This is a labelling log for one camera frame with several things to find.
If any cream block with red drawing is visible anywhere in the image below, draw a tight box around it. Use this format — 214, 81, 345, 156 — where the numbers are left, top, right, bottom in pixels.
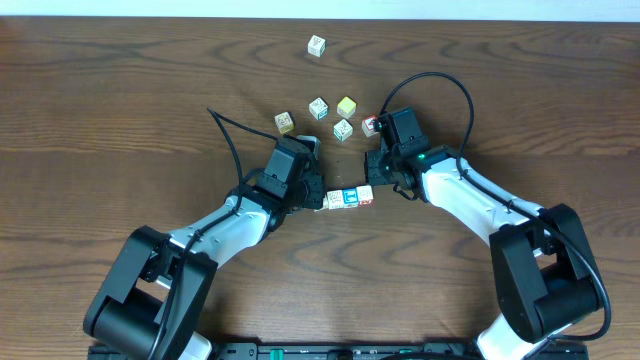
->
326, 190, 344, 210

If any white block red side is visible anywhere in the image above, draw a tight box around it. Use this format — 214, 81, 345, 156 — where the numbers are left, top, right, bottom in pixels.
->
342, 188, 359, 208

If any white block blue side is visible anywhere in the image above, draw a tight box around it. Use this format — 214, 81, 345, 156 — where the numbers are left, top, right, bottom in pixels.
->
314, 196, 329, 212

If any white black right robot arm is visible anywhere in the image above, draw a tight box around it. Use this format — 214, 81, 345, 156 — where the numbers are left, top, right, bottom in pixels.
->
364, 141, 611, 359

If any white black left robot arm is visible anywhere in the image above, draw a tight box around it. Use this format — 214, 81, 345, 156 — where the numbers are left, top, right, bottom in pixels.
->
83, 169, 325, 359

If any red letter A block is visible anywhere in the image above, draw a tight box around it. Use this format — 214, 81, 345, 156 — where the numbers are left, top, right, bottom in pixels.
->
361, 115, 378, 137

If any white block green side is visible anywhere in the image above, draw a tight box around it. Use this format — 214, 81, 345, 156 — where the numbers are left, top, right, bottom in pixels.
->
333, 119, 353, 142

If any cream block yellow side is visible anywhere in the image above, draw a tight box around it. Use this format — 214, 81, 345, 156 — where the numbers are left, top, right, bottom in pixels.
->
274, 111, 295, 134

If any yellow topped wooden block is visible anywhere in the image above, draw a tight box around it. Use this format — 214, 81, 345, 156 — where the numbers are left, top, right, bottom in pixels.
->
336, 96, 357, 119

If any white block teal side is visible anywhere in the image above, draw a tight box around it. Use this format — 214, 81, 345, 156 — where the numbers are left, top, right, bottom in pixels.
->
309, 97, 329, 120

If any white block at far top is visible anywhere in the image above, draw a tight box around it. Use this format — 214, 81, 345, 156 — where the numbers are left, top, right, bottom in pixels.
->
307, 35, 326, 57

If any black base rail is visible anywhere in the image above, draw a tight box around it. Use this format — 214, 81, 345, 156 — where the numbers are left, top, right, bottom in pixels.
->
87, 342, 589, 360

